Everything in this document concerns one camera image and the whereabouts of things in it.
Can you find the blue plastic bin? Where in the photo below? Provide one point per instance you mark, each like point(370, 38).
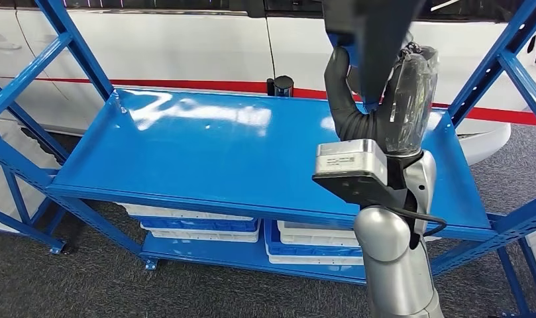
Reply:
point(197, 224)
point(311, 251)

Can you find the black cylindrical sensor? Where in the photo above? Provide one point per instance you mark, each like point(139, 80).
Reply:
point(284, 85)

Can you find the blue metal shelf rack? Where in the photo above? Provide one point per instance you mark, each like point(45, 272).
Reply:
point(184, 153)

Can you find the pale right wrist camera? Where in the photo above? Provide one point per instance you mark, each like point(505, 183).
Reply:
point(351, 158)

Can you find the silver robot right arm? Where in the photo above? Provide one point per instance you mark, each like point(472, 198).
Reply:
point(390, 281)

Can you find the white car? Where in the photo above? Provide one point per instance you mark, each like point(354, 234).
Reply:
point(162, 44)

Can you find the black plastic panel part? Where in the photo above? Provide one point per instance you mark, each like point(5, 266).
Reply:
point(382, 35)

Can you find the black right camera bracket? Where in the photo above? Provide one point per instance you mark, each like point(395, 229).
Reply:
point(351, 188)

